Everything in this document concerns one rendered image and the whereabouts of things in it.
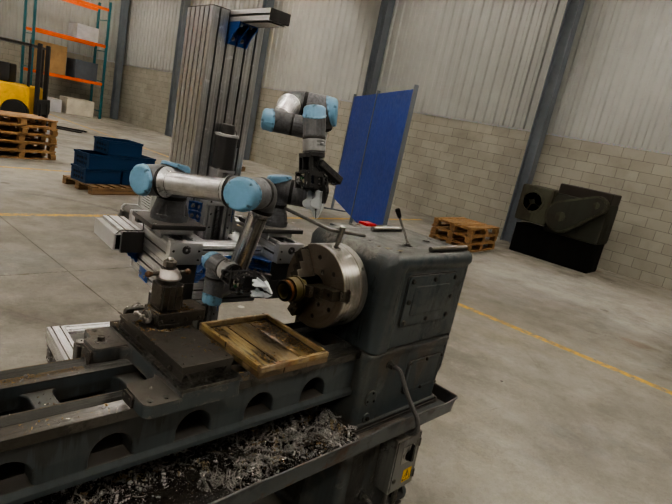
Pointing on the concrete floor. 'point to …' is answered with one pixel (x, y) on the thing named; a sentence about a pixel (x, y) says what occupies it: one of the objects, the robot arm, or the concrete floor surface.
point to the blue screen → (373, 154)
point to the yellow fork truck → (26, 98)
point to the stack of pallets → (21, 138)
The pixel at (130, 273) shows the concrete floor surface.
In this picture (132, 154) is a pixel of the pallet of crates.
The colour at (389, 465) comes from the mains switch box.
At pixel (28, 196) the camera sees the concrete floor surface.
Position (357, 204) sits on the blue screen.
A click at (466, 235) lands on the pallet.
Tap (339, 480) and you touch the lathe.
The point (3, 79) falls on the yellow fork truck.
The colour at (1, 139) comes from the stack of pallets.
